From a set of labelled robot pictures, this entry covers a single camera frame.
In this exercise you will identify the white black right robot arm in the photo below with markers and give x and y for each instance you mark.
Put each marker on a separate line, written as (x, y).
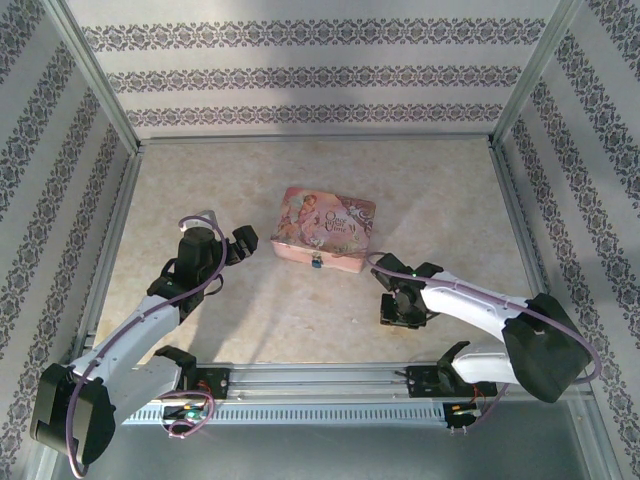
(540, 350)

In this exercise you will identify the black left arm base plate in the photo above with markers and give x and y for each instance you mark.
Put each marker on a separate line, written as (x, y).
(220, 382)

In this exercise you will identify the aluminium frame post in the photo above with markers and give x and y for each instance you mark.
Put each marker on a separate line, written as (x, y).
(95, 75)
(537, 75)

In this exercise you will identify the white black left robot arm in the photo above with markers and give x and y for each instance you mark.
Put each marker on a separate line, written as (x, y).
(55, 420)

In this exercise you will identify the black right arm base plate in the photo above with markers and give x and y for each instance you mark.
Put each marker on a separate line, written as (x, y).
(425, 382)

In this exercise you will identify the aluminium frame back rail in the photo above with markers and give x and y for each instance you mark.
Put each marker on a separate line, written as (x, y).
(315, 141)

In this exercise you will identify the aluminium mounting rail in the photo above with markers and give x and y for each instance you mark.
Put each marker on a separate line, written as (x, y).
(320, 380)

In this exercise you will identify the aluminium frame side rail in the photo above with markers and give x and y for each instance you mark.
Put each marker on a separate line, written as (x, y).
(112, 240)
(530, 240)

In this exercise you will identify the right circuit board orange light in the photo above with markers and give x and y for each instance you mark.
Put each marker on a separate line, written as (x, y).
(460, 412)

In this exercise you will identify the pink printed tin box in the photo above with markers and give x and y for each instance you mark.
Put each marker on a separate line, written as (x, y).
(320, 220)

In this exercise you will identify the left circuit board green light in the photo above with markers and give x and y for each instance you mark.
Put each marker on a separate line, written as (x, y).
(187, 412)

